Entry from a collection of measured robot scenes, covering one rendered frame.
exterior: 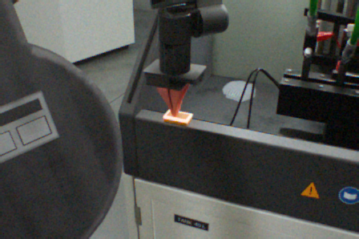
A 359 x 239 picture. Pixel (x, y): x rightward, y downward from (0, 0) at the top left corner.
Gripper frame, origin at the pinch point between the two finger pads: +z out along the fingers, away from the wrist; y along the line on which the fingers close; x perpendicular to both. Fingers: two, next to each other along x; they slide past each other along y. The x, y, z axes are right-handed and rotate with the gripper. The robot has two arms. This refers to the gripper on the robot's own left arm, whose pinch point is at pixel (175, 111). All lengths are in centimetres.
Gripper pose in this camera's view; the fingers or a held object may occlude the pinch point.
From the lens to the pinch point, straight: 71.9
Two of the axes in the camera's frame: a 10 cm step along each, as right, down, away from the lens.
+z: 0.0, 8.5, 5.2
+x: -3.7, 4.9, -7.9
